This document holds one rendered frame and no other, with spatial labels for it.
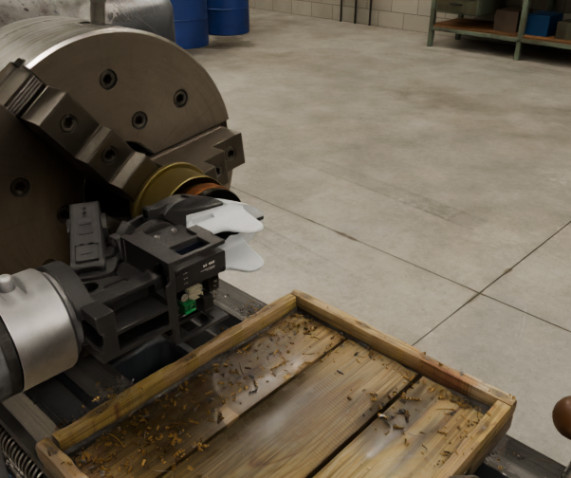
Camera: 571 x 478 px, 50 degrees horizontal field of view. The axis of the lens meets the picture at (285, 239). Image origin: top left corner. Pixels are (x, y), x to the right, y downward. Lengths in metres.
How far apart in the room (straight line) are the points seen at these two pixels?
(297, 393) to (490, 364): 1.56
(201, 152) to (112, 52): 0.13
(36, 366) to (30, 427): 0.32
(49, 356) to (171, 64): 0.35
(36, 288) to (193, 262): 0.11
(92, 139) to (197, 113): 0.16
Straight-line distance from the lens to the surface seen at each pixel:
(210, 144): 0.67
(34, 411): 0.73
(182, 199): 0.50
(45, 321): 0.42
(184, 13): 7.05
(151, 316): 0.44
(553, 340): 2.37
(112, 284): 0.46
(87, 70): 0.61
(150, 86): 0.65
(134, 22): 0.83
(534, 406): 2.07
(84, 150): 0.57
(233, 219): 0.52
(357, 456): 0.61
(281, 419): 0.64
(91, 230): 0.50
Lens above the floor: 1.33
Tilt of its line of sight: 28 degrees down
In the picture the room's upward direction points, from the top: straight up
